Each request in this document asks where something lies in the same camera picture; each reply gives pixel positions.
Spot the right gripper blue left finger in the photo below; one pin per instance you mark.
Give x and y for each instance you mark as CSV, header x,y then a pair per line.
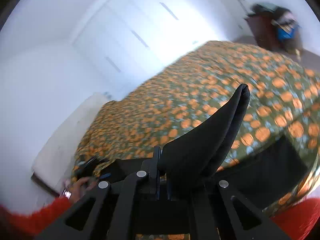
x,y
105,211

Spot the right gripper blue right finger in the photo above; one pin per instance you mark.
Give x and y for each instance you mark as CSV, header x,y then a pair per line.
x,y
215,209

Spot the black pants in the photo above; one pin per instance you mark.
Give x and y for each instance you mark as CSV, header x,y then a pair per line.
x,y
127,132

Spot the left hand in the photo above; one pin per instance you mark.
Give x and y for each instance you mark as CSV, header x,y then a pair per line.
x,y
80,188

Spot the smartphone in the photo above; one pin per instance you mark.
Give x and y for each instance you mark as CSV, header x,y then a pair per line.
x,y
66,193

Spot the white headboard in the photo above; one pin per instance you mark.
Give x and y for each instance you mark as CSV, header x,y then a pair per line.
x,y
53,164

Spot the red garment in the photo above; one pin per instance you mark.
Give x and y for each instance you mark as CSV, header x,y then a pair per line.
x,y
16,226

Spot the green orange floral bedspread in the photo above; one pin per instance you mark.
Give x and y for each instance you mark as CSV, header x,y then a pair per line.
x,y
283,100

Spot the dark brown wooden cabinet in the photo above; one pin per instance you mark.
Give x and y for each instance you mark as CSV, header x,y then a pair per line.
x,y
263,31

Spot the pile of clothes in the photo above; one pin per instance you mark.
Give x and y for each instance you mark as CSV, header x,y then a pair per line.
x,y
286,26

